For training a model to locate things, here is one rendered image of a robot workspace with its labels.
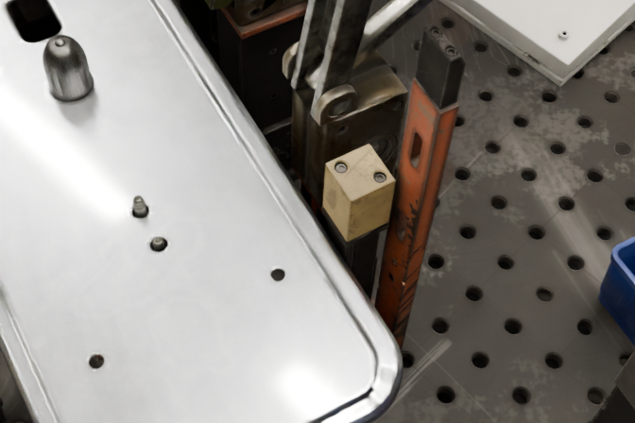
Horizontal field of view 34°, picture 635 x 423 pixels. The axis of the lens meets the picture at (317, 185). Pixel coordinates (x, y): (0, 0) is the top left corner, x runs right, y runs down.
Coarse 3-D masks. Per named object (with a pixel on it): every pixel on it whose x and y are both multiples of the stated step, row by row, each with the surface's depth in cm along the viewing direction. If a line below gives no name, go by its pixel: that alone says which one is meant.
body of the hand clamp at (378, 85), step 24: (360, 72) 73; (384, 72) 73; (312, 96) 74; (360, 96) 72; (384, 96) 72; (312, 120) 74; (336, 120) 71; (360, 120) 72; (384, 120) 74; (312, 144) 76; (336, 144) 73; (360, 144) 75; (384, 144) 78; (312, 168) 78; (312, 192) 81
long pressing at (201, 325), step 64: (0, 0) 83; (64, 0) 83; (128, 0) 83; (0, 64) 79; (128, 64) 80; (192, 64) 80; (0, 128) 76; (64, 128) 76; (128, 128) 76; (192, 128) 76; (256, 128) 76; (0, 192) 73; (64, 192) 73; (128, 192) 73; (192, 192) 74; (256, 192) 74; (0, 256) 70; (64, 256) 70; (128, 256) 71; (192, 256) 71; (256, 256) 71; (320, 256) 71; (0, 320) 68; (64, 320) 68; (128, 320) 68; (192, 320) 68; (256, 320) 68; (320, 320) 68; (64, 384) 65; (128, 384) 66; (192, 384) 66; (256, 384) 66; (320, 384) 66; (384, 384) 66
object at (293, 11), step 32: (256, 0) 86; (288, 0) 88; (224, 32) 92; (256, 32) 88; (288, 32) 92; (224, 64) 96; (256, 64) 93; (256, 96) 97; (288, 96) 100; (288, 128) 103; (288, 160) 107
